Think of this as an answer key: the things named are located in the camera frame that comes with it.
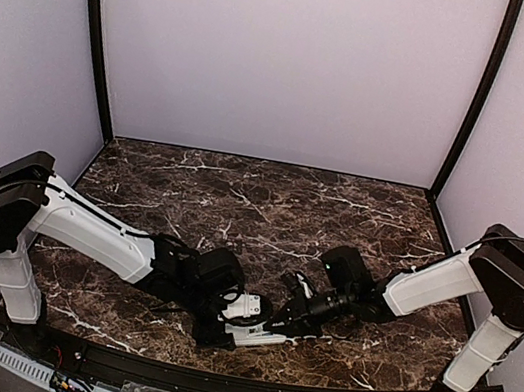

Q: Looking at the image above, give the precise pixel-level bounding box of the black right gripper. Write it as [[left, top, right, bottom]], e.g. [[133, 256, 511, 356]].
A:
[[262, 273, 357, 347]]

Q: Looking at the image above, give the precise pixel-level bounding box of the white remote control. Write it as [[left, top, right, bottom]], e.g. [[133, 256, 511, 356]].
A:
[[224, 323, 287, 347]]

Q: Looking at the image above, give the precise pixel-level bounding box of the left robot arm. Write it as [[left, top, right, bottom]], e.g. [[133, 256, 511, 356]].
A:
[[0, 151, 245, 356]]

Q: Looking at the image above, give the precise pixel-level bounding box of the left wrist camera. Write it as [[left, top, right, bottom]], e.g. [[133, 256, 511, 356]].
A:
[[249, 294, 274, 325]]

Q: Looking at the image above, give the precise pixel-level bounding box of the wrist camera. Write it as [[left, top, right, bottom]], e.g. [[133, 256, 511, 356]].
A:
[[249, 294, 274, 325], [280, 271, 313, 299]]

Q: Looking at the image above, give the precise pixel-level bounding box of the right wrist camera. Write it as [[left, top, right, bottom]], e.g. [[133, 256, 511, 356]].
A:
[[280, 271, 313, 299]]

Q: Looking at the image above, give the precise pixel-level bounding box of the black front table rail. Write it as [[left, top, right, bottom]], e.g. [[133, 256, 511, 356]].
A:
[[8, 314, 455, 392]]

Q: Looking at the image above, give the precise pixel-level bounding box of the black right corner post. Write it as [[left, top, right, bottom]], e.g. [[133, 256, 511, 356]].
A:
[[428, 0, 524, 203]]

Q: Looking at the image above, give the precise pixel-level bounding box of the black corner post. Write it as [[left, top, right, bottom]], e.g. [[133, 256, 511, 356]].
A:
[[87, 0, 114, 145], [428, 0, 524, 203]]

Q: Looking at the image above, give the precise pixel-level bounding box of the black left corner post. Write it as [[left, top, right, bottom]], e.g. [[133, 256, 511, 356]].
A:
[[87, 0, 114, 145]]

